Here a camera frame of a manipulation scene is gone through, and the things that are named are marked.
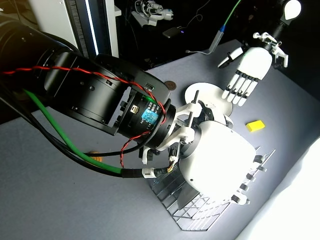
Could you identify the white spare robot hand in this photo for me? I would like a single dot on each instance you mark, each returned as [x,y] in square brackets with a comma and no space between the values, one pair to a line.
[155,12]

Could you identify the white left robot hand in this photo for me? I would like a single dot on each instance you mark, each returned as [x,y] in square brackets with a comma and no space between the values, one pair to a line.
[257,62]

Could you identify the yellow rectangular block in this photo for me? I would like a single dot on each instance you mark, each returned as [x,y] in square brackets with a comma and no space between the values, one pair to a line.
[255,125]

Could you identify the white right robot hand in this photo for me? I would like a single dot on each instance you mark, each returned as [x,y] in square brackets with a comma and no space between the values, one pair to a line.
[217,155]

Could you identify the brown round disc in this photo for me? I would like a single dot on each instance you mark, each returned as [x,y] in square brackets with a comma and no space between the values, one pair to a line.
[171,85]

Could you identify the black power adapter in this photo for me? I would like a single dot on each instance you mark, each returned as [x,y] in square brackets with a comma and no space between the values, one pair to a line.
[172,32]

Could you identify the orange swirl cookie toy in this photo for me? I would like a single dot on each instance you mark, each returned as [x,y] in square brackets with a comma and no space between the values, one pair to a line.
[98,159]

